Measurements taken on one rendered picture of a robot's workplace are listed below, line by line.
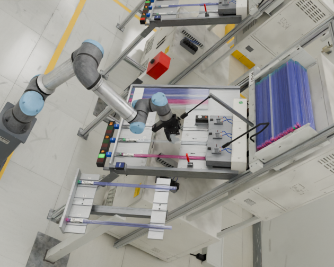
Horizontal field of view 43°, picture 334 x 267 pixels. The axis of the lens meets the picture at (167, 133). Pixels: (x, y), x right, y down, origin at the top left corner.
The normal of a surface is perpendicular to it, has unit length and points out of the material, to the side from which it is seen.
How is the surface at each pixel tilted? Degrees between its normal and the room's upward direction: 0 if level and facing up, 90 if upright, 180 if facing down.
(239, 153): 44
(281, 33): 90
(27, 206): 0
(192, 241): 90
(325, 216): 90
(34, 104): 8
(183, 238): 90
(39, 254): 0
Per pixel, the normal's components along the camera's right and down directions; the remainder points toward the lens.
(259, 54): -0.13, 0.74
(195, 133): -0.09, -0.67
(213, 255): 0.62, -0.46
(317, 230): -0.77, -0.49
